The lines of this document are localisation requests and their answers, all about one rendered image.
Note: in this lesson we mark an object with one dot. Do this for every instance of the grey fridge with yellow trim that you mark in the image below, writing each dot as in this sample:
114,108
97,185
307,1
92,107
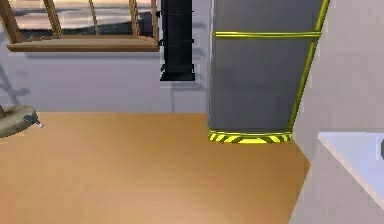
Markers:
256,83

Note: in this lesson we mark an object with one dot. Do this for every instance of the wooden framed window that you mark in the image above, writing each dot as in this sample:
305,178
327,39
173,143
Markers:
83,44

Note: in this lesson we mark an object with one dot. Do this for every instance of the white counter cabinet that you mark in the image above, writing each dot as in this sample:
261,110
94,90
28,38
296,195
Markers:
346,173

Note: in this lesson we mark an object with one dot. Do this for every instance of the olive round lamp base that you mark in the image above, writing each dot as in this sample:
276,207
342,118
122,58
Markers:
15,120

